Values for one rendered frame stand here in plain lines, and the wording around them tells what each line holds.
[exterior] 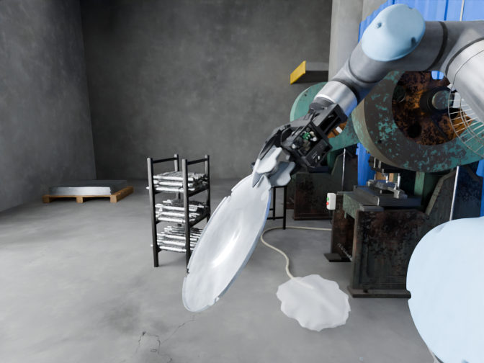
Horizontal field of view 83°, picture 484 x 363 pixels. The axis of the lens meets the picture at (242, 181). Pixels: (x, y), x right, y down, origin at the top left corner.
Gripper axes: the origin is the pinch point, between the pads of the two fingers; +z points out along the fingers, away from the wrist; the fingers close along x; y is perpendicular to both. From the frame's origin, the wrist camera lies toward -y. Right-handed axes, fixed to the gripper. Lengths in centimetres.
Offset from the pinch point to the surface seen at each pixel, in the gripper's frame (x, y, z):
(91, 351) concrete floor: 36, -97, 113
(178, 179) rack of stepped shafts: 21, -176, 19
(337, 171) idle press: 182, -247, -123
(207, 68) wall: -23, -624, -201
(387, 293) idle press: 168, -83, -23
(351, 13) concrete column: 84, -386, -390
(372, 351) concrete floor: 136, -48, 13
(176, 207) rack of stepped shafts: 37, -178, 37
